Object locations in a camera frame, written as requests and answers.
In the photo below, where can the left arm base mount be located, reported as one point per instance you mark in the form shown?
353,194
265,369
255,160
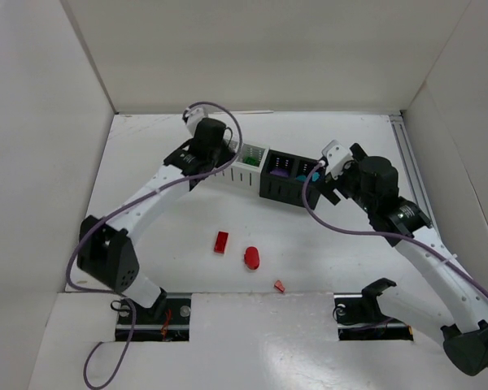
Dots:
172,325

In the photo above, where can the purple oval lego piece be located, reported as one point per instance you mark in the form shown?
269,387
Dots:
280,172

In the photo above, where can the red oval lego piece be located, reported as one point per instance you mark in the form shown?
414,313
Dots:
252,258

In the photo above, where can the green notched lego brick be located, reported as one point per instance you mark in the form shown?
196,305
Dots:
251,161

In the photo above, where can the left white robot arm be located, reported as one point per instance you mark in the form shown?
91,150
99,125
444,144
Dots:
106,249

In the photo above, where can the white double container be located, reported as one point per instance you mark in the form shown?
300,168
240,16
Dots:
241,175

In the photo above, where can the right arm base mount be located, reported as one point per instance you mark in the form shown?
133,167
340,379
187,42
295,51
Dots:
359,317

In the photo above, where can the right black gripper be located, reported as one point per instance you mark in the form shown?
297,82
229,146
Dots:
337,187

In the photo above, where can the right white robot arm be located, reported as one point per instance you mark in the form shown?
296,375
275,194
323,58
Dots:
462,330

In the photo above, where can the small red lego piece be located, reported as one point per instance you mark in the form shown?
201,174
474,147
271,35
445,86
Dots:
279,286

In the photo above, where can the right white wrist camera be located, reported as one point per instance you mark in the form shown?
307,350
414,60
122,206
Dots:
336,157

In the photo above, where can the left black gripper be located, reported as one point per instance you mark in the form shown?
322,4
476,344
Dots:
222,155

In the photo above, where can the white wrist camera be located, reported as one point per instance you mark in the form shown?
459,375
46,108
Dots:
192,116
336,157

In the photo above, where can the black double container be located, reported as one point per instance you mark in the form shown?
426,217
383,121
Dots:
289,190

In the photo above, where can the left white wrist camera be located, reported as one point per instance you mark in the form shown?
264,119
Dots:
192,116

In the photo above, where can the red rectangular lego brick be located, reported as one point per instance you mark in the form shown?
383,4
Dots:
221,242

